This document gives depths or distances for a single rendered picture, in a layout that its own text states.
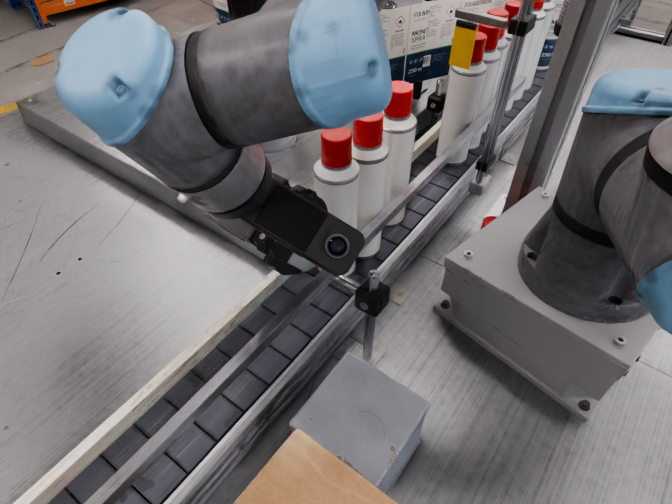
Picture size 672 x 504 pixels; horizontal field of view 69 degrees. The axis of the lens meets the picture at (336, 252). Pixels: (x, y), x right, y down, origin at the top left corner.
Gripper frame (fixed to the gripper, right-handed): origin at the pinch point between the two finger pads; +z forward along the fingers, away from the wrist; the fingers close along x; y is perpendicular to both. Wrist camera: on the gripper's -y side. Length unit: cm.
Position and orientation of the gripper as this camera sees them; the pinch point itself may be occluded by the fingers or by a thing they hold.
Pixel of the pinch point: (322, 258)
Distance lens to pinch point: 58.7
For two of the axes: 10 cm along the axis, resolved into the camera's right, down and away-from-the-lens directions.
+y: -8.1, -4.2, 4.1
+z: 3.0, 3.2, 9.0
